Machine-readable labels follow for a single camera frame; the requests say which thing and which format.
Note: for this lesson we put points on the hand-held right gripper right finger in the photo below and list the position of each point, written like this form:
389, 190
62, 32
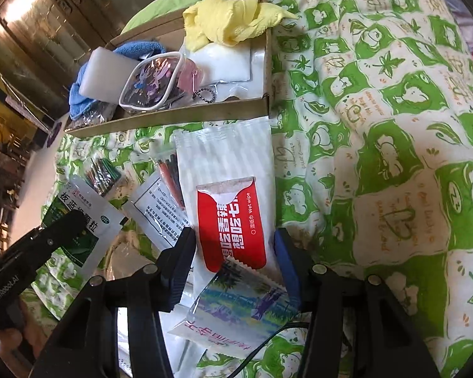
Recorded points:
287, 267

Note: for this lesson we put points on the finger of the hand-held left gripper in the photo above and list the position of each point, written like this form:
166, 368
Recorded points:
63, 230

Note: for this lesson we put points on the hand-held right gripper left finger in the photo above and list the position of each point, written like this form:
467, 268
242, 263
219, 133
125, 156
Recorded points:
181, 262

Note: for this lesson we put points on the white wet wipe packet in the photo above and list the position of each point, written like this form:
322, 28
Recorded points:
224, 165

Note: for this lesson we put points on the blue towel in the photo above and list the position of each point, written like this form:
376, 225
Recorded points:
79, 104

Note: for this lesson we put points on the shallow cardboard box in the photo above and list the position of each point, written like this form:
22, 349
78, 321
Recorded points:
181, 120

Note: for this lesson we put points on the white sponge block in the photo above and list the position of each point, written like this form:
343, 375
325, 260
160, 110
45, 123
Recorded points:
106, 73

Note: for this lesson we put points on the clear pink cartoon pouch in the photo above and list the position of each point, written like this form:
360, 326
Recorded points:
149, 82

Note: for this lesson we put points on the yellow towel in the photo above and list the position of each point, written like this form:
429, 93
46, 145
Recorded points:
228, 19

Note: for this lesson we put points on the person's left hand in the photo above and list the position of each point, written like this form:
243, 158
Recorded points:
8, 340

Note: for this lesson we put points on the green white medicine packet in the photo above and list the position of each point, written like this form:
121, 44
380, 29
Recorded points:
86, 240

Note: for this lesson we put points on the white sealed pouch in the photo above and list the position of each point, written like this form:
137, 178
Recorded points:
228, 63
187, 303

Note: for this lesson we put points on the white printed sachet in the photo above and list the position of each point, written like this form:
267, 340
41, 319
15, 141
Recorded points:
157, 212

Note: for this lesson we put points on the packet of coloured sticks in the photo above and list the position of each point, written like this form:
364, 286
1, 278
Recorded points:
102, 175

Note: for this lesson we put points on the white side table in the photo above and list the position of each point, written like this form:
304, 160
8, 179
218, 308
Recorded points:
39, 165

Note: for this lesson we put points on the landscape print packet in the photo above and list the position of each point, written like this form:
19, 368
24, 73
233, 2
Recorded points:
228, 315

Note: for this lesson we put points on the packet of red black sticks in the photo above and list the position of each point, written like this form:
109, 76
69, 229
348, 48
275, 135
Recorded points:
171, 179

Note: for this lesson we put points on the dark wooden shelf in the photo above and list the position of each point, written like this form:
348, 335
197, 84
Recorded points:
4, 165

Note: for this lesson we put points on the purple round disc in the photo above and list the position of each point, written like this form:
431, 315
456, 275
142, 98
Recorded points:
54, 136

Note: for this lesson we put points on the dark brown plastic packet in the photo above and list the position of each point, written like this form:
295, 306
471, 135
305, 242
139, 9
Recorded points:
91, 114

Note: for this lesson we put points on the green white printed blanket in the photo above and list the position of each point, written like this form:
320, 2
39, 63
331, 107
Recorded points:
378, 126

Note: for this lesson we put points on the brown wooden cabinet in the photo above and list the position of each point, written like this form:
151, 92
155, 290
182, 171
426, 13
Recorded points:
43, 27

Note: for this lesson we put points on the light green sheet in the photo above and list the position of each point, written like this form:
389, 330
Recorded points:
153, 15

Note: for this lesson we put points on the grey white pillow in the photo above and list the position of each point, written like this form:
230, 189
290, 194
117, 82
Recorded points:
467, 23

